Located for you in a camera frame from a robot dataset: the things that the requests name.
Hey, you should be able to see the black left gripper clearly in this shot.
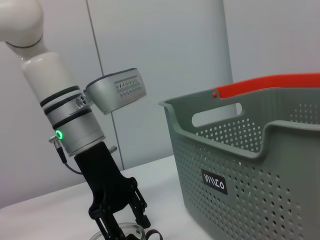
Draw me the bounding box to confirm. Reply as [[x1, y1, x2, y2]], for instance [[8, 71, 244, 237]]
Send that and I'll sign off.
[[73, 141, 153, 240]]

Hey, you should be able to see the glass teacup black base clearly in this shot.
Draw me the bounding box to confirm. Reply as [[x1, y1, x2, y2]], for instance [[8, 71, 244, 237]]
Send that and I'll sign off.
[[89, 221, 162, 240]]

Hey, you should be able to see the grey perforated storage bin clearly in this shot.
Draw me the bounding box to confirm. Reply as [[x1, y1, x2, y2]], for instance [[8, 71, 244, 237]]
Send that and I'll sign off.
[[158, 87, 320, 240]]

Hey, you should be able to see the dark left gripper cable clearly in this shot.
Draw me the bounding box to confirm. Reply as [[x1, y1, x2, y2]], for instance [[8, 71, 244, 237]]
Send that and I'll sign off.
[[48, 134, 83, 176]]

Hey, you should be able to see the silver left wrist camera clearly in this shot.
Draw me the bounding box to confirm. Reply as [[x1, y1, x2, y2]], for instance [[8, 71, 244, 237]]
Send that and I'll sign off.
[[83, 67, 148, 115]]

